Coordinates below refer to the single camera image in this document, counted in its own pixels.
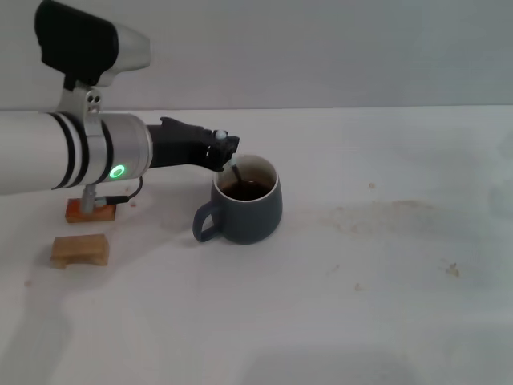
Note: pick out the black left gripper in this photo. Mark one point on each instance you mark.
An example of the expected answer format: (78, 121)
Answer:
(176, 144)

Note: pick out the dark coffee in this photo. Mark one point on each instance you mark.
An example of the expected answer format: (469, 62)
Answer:
(252, 191)

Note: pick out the grey ceramic cup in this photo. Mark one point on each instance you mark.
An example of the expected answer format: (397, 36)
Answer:
(248, 220)

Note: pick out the reddish-brown wooden block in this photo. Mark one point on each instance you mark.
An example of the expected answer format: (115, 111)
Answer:
(108, 210)

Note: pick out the light wooden block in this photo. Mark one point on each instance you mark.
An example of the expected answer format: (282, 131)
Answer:
(80, 248)

